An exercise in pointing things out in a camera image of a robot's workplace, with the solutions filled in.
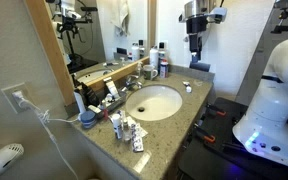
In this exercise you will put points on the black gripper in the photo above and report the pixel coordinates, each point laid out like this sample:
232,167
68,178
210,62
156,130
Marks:
196,25

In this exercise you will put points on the blue tube with white cap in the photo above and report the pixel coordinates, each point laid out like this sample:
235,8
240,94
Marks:
187,88

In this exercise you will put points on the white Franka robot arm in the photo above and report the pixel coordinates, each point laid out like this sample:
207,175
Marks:
277,100

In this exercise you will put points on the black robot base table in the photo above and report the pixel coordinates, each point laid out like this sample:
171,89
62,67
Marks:
204,160

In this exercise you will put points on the silver white tube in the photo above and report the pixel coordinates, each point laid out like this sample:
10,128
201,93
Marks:
112,88

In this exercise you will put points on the dark toiletries basket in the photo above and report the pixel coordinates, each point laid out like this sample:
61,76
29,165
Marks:
112,104

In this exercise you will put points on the black toiletry tube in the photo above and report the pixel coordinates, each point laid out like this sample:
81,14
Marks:
90,95

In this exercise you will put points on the dark blue round object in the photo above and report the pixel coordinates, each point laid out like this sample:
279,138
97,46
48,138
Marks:
200,66

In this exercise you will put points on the blue mouthwash bottle black cap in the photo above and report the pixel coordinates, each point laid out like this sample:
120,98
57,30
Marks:
162,53

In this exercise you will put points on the white can with red cap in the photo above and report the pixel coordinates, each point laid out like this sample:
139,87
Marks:
164,69

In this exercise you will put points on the tall white bottle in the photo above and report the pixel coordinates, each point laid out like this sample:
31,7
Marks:
154,57

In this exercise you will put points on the grey ceramic mug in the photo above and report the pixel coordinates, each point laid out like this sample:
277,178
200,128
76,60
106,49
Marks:
149,72

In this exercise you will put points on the white oval sink basin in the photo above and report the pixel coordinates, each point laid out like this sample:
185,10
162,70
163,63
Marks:
154,101

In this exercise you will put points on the chrome faucet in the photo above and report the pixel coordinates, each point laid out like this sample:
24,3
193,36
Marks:
132,82

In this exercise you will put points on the small clear bottle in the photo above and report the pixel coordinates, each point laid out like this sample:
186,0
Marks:
126,131

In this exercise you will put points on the small bottle with white cap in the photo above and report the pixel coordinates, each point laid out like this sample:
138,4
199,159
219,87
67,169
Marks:
117,126

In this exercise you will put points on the blue round container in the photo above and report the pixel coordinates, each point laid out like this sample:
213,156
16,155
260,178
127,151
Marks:
88,119

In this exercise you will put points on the black camera stand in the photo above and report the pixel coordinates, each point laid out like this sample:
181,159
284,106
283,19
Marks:
285,20

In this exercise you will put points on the wood framed wall mirror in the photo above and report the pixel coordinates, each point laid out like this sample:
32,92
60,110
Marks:
50,50

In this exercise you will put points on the white wall outlet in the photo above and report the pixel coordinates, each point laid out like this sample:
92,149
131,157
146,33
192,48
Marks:
15,97

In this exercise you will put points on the white wall hair dryer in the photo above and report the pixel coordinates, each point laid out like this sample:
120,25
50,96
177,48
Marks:
2,159

